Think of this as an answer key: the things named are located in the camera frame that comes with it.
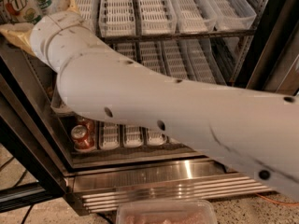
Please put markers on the top shelf tray three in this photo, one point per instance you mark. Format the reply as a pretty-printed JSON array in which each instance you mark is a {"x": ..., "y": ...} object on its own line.
[{"x": 157, "y": 17}]

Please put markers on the top shelf tray two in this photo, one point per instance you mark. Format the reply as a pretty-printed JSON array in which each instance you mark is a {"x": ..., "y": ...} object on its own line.
[{"x": 116, "y": 18}]

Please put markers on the middle shelf tray three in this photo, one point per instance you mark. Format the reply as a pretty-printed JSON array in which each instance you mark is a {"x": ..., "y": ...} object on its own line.
[{"x": 126, "y": 49}]

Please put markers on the shelf tray three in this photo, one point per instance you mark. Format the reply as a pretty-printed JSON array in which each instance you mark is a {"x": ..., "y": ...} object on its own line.
[
  {"x": 155, "y": 138},
  {"x": 126, "y": 49},
  {"x": 157, "y": 17}
]

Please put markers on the middle shelf tray five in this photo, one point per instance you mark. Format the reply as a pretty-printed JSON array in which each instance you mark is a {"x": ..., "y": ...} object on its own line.
[{"x": 173, "y": 60}]

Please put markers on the middle shelf tray four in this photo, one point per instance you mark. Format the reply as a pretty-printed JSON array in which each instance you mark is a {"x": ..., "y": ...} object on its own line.
[{"x": 151, "y": 56}]

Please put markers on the shelf tray four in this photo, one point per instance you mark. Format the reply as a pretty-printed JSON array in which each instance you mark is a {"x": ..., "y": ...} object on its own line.
[
  {"x": 151, "y": 56},
  {"x": 194, "y": 16}
]

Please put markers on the shelf tray five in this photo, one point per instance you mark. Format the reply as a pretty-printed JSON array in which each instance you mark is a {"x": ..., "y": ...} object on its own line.
[
  {"x": 233, "y": 14},
  {"x": 173, "y": 60}
]

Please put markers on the bottom shelf tray three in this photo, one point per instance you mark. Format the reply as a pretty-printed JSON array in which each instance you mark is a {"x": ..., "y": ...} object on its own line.
[{"x": 155, "y": 138}]

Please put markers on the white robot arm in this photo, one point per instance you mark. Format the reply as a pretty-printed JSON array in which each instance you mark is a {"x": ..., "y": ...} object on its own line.
[{"x": 255, "y": 133}]

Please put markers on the shelf tray two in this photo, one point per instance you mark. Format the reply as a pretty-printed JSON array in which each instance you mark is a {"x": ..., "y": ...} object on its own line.
[
  {"x": 132, "y": 136},
  {"x": 116, "y": 18}
]

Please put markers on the clear plastic food container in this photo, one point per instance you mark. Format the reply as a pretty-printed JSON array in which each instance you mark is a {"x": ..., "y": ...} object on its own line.
[{"x": 167, "y": 212}]

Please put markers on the black fridge door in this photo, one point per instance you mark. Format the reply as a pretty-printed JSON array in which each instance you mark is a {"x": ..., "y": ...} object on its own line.
[{"x": 16, "y": 137}]

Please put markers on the red soda can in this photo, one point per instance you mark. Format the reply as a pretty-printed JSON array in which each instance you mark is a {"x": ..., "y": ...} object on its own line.
[
  {"x": 83, "y": 140},
  {"x": 88, "y": 123}
]

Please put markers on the top shelf tray four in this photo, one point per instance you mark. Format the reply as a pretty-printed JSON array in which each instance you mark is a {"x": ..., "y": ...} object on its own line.
[{"x": 194, "y": 16}]

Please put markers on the rear red soda can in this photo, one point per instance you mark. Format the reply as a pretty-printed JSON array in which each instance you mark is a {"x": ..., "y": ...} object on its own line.
[{"x": 88, "y": 123}]

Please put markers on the top shelf tray one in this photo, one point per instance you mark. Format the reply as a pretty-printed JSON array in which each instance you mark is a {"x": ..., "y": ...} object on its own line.
[{"x": 88, "y": 10}]

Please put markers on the front red soda can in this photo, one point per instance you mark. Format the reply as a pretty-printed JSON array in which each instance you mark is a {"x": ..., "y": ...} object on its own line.
[{"x": 83, "y": 140}]

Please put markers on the middle shelf tray one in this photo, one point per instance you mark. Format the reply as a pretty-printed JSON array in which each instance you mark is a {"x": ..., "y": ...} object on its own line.
[{"x": 58, "y": 106}]

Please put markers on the top shelf tray five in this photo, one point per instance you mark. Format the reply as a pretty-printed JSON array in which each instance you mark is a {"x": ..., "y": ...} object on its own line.
[{"x": 233, "y": 14}]

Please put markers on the bottom shelf tray two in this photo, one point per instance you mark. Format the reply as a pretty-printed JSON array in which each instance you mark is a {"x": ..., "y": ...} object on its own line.
[{"x": 132, "y": 136}]

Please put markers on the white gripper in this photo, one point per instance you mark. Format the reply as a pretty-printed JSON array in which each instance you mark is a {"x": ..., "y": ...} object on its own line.
[{"x": 43, "y": 32}]

